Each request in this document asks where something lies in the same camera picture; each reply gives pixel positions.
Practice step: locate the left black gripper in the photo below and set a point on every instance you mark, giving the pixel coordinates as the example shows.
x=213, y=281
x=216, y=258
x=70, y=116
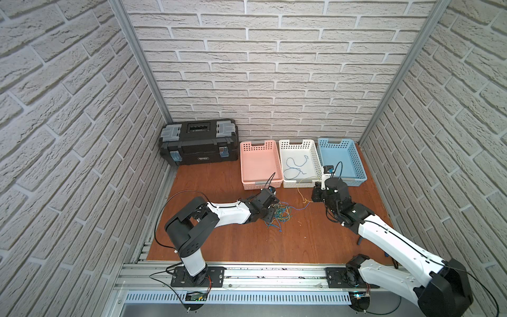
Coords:
x=267, y=203

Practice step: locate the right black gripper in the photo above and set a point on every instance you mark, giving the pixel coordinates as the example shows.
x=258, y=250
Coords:
x=315, y=195

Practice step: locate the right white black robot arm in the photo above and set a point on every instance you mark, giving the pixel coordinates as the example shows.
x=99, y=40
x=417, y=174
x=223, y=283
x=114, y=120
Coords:
x=438, y=287

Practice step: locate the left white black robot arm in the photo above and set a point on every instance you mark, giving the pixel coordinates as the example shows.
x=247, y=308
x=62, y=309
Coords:
x=193, y=224

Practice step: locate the pink perforated basket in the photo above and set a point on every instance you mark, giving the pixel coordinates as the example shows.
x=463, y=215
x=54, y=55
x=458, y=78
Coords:
x=260, y=165

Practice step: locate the blue perforated basket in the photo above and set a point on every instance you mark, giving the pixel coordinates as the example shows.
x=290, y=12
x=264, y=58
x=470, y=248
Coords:
x=344, y=154

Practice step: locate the white perforated basket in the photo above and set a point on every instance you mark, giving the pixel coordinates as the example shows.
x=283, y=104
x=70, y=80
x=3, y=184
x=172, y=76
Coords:
x=300, y=163

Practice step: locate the black plastic toolbox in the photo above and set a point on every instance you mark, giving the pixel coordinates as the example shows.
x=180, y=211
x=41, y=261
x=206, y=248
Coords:
x=199, y=142

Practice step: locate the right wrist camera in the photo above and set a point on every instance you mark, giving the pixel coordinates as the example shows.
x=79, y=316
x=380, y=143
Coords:
x=327, y=172

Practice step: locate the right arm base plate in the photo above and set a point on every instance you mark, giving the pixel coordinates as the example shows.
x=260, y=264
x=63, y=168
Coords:
x=342, y=277

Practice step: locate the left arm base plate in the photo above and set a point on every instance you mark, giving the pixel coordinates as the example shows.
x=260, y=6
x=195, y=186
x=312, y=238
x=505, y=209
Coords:
x=211, y=275

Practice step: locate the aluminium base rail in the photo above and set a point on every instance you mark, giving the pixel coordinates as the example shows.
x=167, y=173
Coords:
x=252, y=284

